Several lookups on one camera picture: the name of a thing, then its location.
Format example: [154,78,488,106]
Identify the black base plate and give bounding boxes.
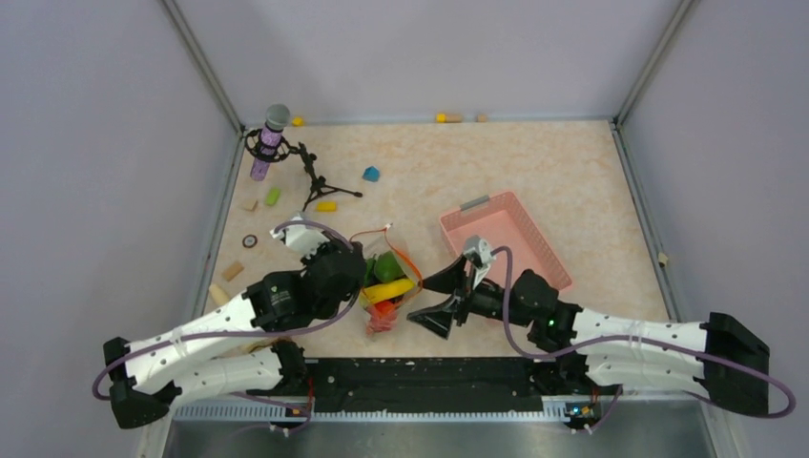
[246,357,608,415]

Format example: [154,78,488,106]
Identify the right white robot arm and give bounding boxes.
[407,259,770,417]

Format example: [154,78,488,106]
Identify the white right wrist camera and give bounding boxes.
[462,235,496,288]

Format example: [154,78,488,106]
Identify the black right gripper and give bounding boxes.
[408,252,533,339]

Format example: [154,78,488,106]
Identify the blue block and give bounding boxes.
[362,166,381,182]

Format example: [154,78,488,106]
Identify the toy red tomato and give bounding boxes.
[366,301,398,335]

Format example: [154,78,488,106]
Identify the pink plastic basket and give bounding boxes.
[439,191,573,292]

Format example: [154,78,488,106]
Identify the purple microphone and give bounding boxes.
[250,103,291,181]

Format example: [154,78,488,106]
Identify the tan wooden block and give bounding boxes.
[221,260,244,282]

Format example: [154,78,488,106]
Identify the toy banana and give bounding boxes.
[362,278,416,304]

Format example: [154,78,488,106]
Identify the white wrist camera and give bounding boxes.
[269,215,329,258]
[462,235,496,288]

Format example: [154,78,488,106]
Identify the yellow tan cylinder at wall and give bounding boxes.
[435,113,464,124]

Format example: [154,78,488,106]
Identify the clear orange zip bag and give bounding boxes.
[349,223,423,339]

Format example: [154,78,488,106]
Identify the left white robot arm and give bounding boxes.
[103,241,366,429]

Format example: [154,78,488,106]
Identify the small tan wooden cube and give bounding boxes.
[243,199,258,212]

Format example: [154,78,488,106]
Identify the toy mango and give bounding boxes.
[373,251,405,283]

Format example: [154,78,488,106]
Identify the black microphone tripod stand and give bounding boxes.
[245,129,363,211]

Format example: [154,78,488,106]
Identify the green block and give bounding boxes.
[263,187,281,206]

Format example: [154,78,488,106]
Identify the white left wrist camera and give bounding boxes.
[269,215,329,258]

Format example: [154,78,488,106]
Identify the cream wooden cylinder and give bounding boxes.
[208,283,231,307]

